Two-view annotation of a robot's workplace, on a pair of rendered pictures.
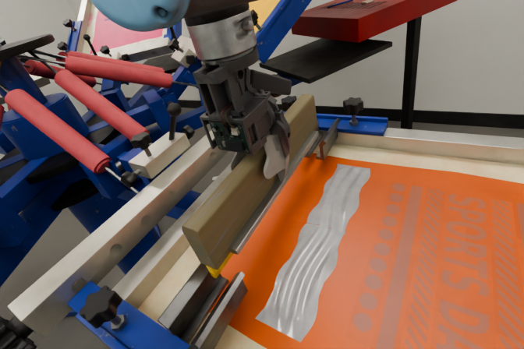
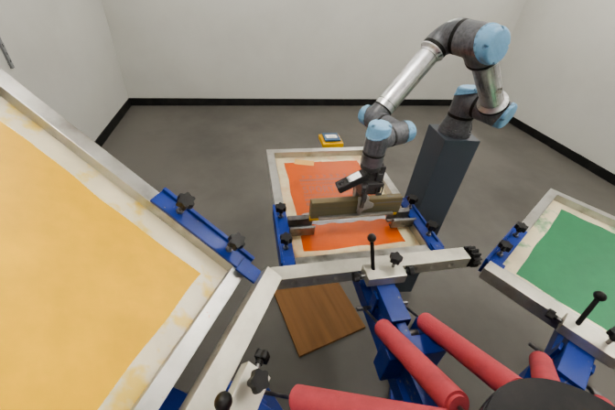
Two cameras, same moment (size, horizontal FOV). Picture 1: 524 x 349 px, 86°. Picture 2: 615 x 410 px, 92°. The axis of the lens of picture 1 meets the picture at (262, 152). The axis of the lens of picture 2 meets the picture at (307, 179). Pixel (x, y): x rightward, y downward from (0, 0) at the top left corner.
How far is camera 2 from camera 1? 1.33 m
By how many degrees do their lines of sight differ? 103
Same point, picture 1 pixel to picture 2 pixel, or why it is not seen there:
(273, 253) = (366, 225)
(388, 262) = not seen: hidden behind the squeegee
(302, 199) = (336, 228)
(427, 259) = (335, 193)
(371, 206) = not seen: hidden behind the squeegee
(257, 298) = (382, 221)
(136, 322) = (422, 231)
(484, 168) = (284, 187)
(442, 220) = (318, 192)
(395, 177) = (302, 206)
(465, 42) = not seen: outside the picture
